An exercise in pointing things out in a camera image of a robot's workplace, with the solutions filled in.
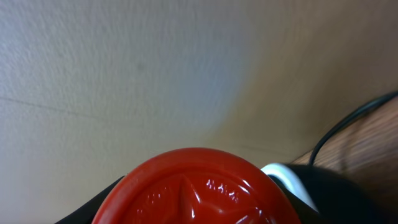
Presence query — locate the black scanner cable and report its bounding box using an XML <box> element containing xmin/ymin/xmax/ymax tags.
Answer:
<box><xmin>307</xmin><ymin>90</ymin><xmax>398</xmax><ymax>166</ymax></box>

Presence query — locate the red sauce bottle green cap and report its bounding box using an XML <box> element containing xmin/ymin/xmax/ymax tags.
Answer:
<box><xmin>93</xmin><ymin>148</ymin><xmax>300</xmax><ymax>223</ymax></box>

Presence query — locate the white barcode scanner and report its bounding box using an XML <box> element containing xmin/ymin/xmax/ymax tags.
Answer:
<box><xmin>261</xmin><ymin>163</ymin><xmax>387</xmax><ymax>223</ymax></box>

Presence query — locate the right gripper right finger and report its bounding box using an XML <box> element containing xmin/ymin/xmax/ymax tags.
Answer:
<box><xmin>269</xmin><ymin>175</ymin><xmax>328</xmax><ymax>224</ymax></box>

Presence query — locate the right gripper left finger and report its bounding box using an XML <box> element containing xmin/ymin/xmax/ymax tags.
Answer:
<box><xmin>55</xmin><ymin>176</ymin><xmax>123</xmax><ymax>224</ymax></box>

